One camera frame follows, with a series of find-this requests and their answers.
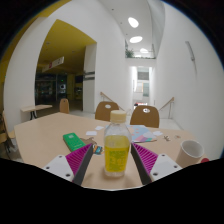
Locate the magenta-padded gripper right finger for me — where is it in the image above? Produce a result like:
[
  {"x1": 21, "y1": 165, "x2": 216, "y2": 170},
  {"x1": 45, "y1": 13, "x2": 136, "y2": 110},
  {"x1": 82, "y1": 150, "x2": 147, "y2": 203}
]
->
[{"x1": 130, "y1": 142, "x2": 184, "y2": 185}]

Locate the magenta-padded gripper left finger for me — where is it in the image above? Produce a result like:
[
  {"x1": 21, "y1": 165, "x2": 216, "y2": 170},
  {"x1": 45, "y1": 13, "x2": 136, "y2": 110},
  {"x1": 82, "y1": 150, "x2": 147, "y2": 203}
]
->
[{"x1": 41, "y1": 143, "x2": 94, "y2": 187}]

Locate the clear bottle with yellow drink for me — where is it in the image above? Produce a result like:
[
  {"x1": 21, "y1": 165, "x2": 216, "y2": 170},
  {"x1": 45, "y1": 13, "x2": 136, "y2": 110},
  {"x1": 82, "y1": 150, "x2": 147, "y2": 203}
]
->
[{"x1": 103, "y1": 109, "x2": 132, "y2": 178}]

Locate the green box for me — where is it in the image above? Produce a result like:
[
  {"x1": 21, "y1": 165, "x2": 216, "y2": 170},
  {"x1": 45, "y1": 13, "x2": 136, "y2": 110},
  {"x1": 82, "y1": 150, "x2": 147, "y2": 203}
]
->
[{"x1": 62, "y1": 132, "x2": 87, "y2": 153}]

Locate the small colourful card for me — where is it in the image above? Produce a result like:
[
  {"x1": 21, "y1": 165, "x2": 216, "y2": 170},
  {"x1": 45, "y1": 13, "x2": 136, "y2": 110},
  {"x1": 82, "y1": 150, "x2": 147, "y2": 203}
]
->
[{"x1": 92, "y1": 143, "x2": 105, "y2": 156}]

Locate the cream ceramic mug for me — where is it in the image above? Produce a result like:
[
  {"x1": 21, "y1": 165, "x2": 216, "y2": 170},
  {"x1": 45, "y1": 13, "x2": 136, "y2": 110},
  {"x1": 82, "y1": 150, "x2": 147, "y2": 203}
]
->
[{"x1": 175, "y1": 139, "x2": 205, "y2": 169}]

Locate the wooden chair with oval hole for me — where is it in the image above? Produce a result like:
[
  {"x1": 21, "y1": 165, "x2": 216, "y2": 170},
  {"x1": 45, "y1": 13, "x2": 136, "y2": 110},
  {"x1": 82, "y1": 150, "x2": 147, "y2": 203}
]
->
[
  {"x1": 129, "y1": 105, "x2": 160, "y2": 129},
  {"x1": 94, "y1": 101, "x2": 120, "y2": 122},
  {"x1": 59, "y1": 98, "x2": 70, "y2": 115}
]

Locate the wooden stair handrail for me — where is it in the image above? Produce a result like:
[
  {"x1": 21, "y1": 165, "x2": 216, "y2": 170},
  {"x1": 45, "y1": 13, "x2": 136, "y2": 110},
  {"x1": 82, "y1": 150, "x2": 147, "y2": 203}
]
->
[
  {"x1": 99, "y1": 91, "x2": 125, "y2": 111},
  {"x1": 159, "y1": 96, "x2": 176, "y2": 113}
]

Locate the wooden side table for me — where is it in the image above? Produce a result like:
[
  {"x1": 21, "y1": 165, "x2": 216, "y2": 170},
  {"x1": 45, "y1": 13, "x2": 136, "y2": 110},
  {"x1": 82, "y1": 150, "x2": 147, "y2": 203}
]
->
[{"x1": 20, "y1": 104, "x2": 53, "y2": 121}]

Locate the white hanging sign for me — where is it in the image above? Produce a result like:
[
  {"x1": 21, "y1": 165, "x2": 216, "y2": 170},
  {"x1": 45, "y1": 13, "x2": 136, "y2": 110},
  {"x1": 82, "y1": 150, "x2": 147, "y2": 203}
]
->
[{"x1": 41, "y1": 56, "x2": 65, "y2": 73}]

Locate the green potted plant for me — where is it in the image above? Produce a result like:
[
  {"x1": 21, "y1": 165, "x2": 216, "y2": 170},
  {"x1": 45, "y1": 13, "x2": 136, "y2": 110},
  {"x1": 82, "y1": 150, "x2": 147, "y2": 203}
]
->
[{"x1": 124, "y1": 48, "x2": 135, "y2": 59}]

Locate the group of round ceiling lights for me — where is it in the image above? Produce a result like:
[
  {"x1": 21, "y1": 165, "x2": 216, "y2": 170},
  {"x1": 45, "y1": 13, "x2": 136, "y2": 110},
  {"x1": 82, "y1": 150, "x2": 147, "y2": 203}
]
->
[{"x1": 127, "y1": 16, "x2": 150, "y2": 55}]

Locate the long grey wall lamp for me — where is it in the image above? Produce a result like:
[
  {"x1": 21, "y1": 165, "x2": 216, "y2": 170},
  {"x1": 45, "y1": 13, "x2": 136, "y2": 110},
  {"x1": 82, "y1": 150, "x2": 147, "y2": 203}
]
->
[{"x1": 185, "y1": 40, "x2": 196, "y2": 63}]

